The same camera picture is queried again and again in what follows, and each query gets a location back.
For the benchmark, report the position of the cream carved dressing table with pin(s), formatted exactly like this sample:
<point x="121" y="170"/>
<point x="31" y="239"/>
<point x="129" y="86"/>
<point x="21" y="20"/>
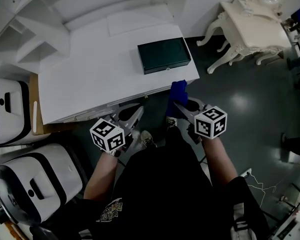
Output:
<point x="257" y="31"/>

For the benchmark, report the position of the silver wristwatch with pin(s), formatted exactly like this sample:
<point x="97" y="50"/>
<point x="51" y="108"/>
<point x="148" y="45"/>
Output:
<point x="115" y="153"/>

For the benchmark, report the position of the person's white shoe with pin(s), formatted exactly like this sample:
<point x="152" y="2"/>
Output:
<point x="171" y="122"/>
<point x="148" y="139"/>

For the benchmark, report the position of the white cluttered workbench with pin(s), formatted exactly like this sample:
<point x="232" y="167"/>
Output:
<point x="292" y="226"/>

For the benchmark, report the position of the white flat stick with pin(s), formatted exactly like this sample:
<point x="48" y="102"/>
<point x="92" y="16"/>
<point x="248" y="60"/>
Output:
<point x="35" y="117"/>

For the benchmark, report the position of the person's right forearm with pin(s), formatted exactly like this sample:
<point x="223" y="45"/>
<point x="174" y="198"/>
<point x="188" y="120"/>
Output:
<point x="220" y="161"/>

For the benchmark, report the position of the person's white right shoe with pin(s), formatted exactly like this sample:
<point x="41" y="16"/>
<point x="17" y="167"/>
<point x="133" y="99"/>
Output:
<point x="171" y="122"/>

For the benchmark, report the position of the black metal frame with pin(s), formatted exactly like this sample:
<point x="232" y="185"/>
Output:
<point x="295" y="196"/>

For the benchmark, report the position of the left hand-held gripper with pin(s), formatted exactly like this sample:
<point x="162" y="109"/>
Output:
<point x="107" y="136"/>

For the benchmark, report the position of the white power strip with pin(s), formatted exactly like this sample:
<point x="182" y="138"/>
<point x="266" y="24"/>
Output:
<point x="246" y="173"/>

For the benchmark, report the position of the blue cloth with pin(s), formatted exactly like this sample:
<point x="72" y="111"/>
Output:
<point x="176" y="94"/>

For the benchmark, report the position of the white desk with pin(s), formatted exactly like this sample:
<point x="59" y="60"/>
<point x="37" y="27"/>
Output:
<point x="90" y="79"/>

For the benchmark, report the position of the person's left forearm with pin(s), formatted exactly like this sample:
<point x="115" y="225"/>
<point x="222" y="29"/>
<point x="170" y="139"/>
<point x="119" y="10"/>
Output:
<point x="100" y="176"/>

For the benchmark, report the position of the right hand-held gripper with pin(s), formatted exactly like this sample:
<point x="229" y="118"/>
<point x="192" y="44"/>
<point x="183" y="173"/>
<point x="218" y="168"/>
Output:
<point x="210" y="122"/>

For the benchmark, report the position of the black printed T-shirt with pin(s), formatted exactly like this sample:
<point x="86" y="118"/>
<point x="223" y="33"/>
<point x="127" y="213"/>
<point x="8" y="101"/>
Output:
<point x="165" y="196"/>

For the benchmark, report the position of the dark green case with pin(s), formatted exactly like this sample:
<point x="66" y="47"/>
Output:
<point x="162" y="54"/>

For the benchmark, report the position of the white black-trimmed machine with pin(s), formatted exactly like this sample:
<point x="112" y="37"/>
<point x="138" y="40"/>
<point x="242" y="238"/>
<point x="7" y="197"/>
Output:
<point x="47" y="181"/>
<point x="7" y="111"/>

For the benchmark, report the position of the wooden side table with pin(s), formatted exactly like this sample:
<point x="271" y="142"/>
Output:
<point x="42" y="129"/>

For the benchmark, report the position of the person's white left shoe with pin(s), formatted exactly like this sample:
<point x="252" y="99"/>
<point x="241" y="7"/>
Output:
<point x="148" y="139"/>

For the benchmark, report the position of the white shelf unit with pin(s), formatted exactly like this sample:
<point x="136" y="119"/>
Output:
<point x="40" y="34"/>

